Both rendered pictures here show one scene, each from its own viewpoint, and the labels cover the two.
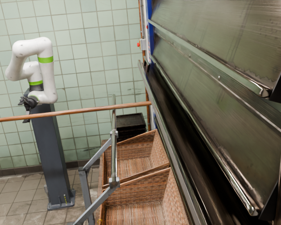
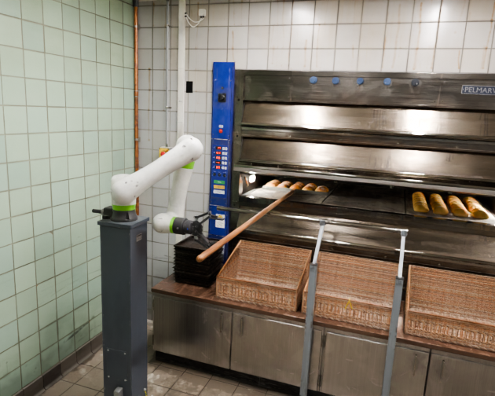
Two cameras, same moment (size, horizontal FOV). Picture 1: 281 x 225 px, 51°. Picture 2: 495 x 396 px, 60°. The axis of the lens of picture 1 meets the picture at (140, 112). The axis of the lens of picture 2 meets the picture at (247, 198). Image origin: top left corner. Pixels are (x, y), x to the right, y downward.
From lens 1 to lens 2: 2.95 m
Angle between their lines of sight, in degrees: 65
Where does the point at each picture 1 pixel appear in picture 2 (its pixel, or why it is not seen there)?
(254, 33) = not seen: outside the picture
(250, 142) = (493, 166)
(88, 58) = (84, 177)
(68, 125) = (51, 299)
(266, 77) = not seen: outside the picture
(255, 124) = (491, 159)
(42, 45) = not seen: hidden behind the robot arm
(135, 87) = not seen: hidden behind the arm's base
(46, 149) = (137, 315)
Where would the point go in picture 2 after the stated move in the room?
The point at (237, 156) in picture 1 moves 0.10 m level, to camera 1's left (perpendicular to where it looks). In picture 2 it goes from (487, 174) to (489, 176)
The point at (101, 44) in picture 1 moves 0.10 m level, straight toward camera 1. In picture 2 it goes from (98, 156) to (111, 157)
